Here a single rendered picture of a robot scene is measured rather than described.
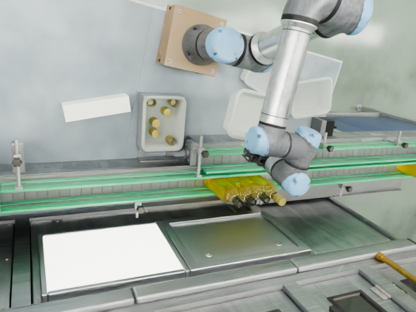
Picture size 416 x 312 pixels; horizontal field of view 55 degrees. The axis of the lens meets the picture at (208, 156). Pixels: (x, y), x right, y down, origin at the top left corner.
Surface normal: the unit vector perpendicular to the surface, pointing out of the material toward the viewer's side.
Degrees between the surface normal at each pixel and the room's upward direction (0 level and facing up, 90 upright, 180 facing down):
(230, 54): 7
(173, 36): 4
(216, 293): 90
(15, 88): 0
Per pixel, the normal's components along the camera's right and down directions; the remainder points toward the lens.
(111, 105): 0.40, 0.32
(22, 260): 0.09, -0.95
